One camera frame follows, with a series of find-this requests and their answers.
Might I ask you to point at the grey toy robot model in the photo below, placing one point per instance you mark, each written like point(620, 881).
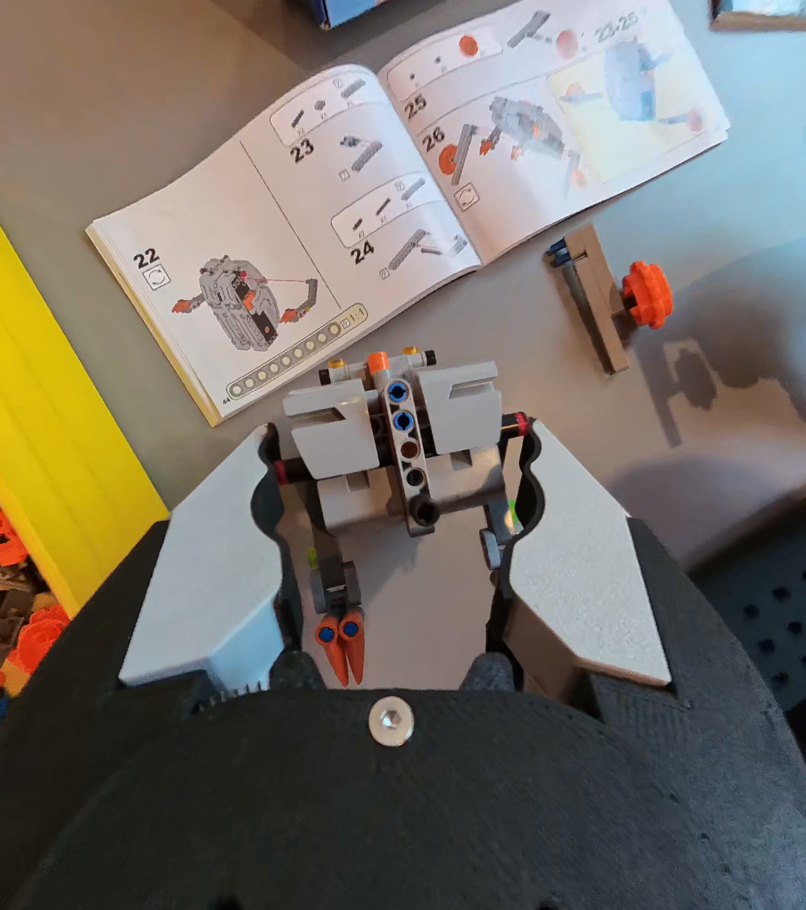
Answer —
point(346, 441)

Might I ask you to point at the black perforated board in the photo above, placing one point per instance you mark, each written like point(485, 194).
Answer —
point(786, 604)

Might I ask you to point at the small blue booklet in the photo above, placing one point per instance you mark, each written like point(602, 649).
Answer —
point(779, 14)

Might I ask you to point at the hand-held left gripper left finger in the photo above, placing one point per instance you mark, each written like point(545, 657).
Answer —
point(211, 569)

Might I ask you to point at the grey beam with orange gear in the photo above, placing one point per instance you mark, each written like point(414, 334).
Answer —
point(591, 298)

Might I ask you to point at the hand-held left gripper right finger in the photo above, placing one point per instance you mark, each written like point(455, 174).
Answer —
point(587, 583)

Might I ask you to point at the yellow plastic bin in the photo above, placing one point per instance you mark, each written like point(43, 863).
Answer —
point(19, 355)

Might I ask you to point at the dark blue toy set box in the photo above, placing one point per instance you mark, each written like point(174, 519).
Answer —
point(321, 11)

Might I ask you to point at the open instruction booklet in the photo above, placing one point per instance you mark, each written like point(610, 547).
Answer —
point(303, 213)

